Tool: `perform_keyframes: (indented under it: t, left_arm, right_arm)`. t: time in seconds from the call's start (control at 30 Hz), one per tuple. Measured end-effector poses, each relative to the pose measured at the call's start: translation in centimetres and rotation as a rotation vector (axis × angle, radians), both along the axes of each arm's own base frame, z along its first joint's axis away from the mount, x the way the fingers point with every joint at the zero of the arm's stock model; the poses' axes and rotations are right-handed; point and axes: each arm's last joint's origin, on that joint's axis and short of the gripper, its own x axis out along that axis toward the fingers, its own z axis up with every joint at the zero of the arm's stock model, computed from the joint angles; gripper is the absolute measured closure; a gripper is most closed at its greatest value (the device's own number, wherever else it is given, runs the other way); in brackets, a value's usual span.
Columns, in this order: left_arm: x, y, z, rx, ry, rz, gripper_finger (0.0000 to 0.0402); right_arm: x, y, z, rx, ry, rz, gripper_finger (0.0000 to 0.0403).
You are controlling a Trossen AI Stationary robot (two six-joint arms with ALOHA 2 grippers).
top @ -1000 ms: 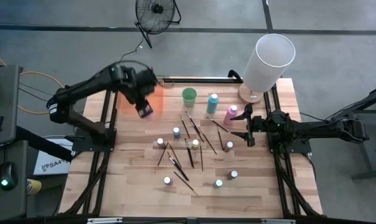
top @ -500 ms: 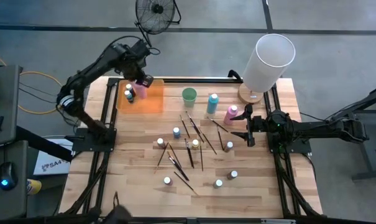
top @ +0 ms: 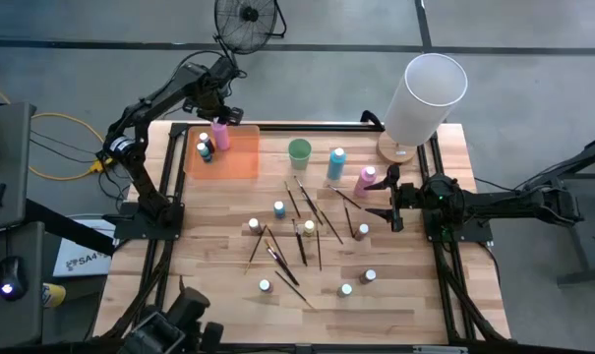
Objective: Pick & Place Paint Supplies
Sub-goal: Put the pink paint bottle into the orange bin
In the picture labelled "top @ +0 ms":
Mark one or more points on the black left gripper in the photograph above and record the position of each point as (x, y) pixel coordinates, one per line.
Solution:
(213, 110)

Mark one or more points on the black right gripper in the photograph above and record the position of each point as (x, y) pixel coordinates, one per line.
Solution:
(410, 199)

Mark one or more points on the large pink paint bottle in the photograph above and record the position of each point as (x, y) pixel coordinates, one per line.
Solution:
(363, 184)
(221, 137)

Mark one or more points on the small dark purple paint bottle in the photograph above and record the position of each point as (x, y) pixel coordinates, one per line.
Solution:
(207, 142)

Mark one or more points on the thin dark paintbrush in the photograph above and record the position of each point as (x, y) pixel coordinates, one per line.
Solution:
(345, 197)
(349, 221)

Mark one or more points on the small tan paint bottle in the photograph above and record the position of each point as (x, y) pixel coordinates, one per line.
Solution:
(361, 231)

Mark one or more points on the small teal paint bottle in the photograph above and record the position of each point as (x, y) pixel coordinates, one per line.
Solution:
(206, 156)

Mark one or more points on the large turquoise paint bottle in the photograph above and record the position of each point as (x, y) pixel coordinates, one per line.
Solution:
(335, 167)

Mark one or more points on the small dark brown paint bottle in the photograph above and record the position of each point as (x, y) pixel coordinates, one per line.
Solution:
(368, 276)

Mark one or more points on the small yellow paint bottle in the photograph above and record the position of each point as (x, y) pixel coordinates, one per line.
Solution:
(309, 228)

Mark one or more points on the small grey paint bottle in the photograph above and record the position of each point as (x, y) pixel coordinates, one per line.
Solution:
(345, 290)

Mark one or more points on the small blue paint bottle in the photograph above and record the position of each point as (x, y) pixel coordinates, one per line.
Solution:
(279, 210)

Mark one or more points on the thick black paintbrush silver ferrule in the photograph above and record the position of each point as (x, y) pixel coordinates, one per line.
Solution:
(277, 259)

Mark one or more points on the small rust brown paint bottle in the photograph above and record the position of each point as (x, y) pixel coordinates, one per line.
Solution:
(254, 226)

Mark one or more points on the black paintbrush orange bristles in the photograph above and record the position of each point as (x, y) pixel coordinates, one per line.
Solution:
(256, 248)

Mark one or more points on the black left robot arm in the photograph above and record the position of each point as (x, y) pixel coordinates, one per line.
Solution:
(144, 105)

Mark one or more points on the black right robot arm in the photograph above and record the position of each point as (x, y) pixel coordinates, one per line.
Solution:
(498, 204)

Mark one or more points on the orange translucent plastic bin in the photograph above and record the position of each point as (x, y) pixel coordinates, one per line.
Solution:
(238, 162)

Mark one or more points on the black table clamp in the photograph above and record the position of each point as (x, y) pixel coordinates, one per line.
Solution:
(371, 118)

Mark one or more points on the light green plastic cup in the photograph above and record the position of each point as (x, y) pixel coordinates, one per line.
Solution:
(299, 152)

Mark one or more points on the white shade wooden base lamp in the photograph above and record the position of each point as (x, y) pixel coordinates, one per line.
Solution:
(425, 108)

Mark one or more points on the black floor fan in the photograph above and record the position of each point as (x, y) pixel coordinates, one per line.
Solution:
(250, 14)

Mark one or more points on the yellow power plug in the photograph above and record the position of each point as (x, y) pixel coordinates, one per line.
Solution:
(96, 166)

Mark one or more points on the silver aluminium bar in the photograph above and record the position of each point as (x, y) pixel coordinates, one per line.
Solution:
(439, 349)

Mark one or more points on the black bulky device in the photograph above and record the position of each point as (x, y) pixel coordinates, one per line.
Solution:
(189, 305)

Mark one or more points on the white printed box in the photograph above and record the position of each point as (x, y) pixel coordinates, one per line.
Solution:
(80, 260)

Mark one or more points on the grey desk top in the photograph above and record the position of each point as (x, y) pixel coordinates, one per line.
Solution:
(9, 162)

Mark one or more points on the black metal stand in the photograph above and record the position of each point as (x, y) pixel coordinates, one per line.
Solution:
(592, 152)

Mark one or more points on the yellow can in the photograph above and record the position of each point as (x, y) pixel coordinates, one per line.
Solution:
(55, 295)

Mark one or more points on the dark desk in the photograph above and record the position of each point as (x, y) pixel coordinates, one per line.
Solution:
(31, 314)

